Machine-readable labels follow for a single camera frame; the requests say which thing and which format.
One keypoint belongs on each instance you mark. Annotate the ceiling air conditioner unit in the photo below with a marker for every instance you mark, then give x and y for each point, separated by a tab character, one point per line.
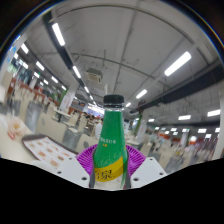
94	75

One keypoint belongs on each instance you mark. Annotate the ceiling lights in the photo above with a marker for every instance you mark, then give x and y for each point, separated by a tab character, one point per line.
177	63

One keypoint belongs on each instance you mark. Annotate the beige chairs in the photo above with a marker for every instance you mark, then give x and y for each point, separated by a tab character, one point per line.
53	128

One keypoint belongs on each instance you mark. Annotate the crumpled orange-white food wrapper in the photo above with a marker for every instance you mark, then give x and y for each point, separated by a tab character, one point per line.
15	128

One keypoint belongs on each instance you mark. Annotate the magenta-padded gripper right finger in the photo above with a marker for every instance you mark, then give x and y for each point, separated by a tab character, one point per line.
146	169

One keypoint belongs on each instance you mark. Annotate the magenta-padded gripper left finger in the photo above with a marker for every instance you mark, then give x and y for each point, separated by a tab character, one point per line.
75	170

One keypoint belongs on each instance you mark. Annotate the green drink bottle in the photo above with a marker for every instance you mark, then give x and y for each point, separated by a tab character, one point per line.
110	146

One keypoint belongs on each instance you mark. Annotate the dark food tray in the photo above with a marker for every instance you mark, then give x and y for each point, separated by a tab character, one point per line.
43	148

